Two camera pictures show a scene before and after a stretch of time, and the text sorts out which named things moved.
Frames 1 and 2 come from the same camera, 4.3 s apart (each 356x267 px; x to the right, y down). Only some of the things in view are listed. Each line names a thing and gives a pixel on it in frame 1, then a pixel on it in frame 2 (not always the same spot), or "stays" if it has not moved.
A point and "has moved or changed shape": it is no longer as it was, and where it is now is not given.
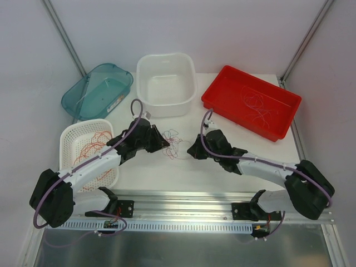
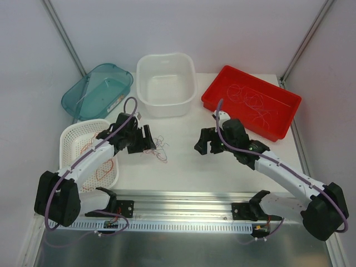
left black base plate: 123,208 stays
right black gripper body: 204,147 -> 212,143
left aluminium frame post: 63,35 stays
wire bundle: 178,148 has moved or changed shape
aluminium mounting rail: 201,206 stays
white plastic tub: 167,84 stays
